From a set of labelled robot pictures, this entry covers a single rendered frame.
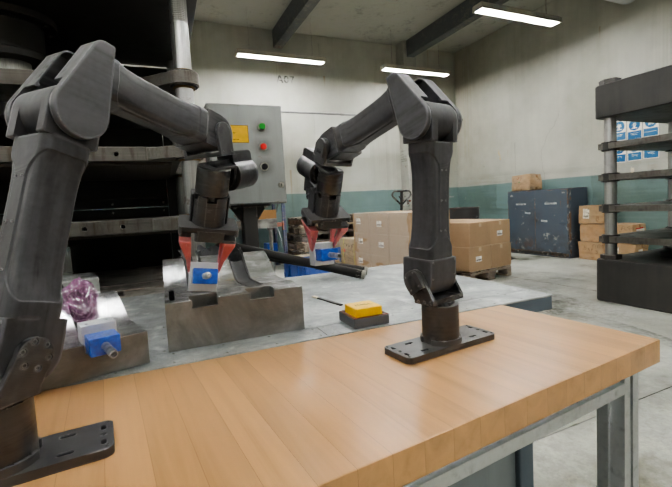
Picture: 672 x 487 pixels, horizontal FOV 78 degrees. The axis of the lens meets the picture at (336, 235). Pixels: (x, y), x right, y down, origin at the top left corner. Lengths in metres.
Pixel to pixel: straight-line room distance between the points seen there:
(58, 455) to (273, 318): 0.43
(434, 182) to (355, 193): 7.76
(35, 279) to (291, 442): 0.32
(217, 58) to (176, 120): 7.40
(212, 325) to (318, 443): 0.40
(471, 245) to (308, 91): 4.61
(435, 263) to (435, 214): 0.08
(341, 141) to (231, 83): 7.17
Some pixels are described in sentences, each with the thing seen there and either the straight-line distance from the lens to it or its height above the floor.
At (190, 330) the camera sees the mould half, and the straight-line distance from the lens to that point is 0.82.
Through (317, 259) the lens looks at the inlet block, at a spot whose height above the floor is 0.92.
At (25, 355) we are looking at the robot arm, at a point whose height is 0.92.
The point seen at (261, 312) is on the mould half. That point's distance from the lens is 0.84.
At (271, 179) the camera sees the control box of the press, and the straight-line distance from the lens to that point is 1.72.
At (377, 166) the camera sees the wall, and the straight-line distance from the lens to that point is 8.74.
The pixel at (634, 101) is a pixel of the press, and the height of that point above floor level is 1.79.
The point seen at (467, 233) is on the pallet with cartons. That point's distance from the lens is 5.25.
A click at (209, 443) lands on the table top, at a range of 0.52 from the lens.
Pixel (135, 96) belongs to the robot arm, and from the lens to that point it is 0.63.
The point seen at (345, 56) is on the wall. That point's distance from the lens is 8.91.
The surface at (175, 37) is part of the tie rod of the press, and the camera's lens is 1.66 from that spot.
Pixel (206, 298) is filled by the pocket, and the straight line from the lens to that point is 0.86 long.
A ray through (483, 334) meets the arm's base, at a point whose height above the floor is 0.81.
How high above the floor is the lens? 1.05
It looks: 4 degrees down
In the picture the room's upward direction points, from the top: 3 degrees counter-clockwise
